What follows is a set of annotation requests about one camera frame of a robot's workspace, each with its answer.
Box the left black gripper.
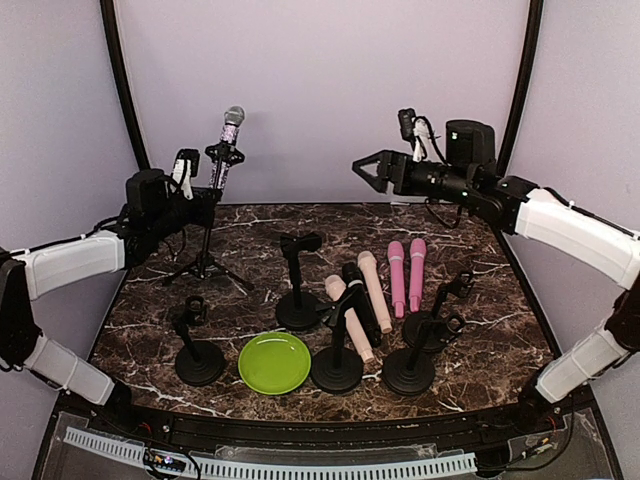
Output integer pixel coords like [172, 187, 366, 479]
[151, 186, 222, 240]

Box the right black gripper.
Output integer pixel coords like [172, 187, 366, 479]
[353, 149, 476, 206]

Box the black tripod shock-mount stand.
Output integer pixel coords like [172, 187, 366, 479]
[160, 141, 255, 293]

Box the small pale pink microphone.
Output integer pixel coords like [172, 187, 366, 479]
[357, 250, 392, 334]

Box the rhinestone silver-head microphone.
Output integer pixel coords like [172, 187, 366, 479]
[205, 106, 245, 194]

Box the black handheld microphone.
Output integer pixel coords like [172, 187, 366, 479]
[342, 262, 382, 348]

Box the large pale pink microphone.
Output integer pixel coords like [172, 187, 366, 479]
[324, 275, 375, 364]

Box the black stand for pink microphone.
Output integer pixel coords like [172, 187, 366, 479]
[275, 232, 322, 331]
[171, 295, 226, 387]

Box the black stand for small pale microphone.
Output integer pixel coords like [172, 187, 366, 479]
[402, 271, 474, 353]

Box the black round-base mic stand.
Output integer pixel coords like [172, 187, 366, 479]
[310, 287, 363, 394]

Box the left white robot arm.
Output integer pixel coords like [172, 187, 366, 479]
[1, 149, 210, 436]

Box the green round plate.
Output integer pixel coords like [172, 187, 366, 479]
[237, 332, 311, 396]

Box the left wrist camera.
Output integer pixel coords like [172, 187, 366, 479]
[172, 148, 200, 200]

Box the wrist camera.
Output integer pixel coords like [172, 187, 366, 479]
[172, 148, 200, 200]
[397, 108, 445, 162]

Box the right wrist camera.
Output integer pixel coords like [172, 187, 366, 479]
[397, 108, 445, 162]

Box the black front rail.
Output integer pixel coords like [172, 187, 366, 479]
[94, 389, 566, 454]

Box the white slotted cable duct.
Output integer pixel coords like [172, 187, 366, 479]
[63, 427, 477, 479]

